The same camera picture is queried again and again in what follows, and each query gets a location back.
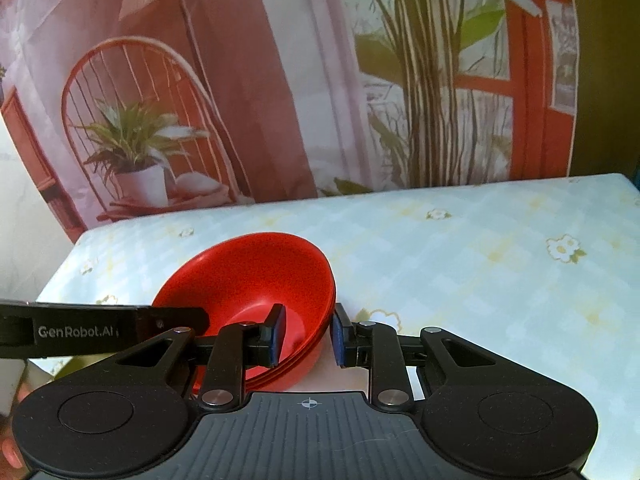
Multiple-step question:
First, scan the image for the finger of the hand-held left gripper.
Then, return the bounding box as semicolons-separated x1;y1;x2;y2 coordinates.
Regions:
135;305;210;336

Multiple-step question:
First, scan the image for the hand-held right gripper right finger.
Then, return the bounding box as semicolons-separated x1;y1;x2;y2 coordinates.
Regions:
332;303;493;409

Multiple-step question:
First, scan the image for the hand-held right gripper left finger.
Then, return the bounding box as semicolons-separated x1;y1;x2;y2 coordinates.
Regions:
116;303;288;410

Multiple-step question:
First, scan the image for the green square plate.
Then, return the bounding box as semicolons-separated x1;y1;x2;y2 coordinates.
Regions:
49;356;119;382

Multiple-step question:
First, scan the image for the person's left hand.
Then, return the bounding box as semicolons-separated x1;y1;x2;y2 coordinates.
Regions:
0;360;34;470

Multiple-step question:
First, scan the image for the floral checked tablecloth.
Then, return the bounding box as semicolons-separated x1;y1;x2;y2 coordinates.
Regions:
35;173;640;480

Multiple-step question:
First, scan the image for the printed backdrop cloth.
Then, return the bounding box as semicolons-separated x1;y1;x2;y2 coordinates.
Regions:
0;0;581;233

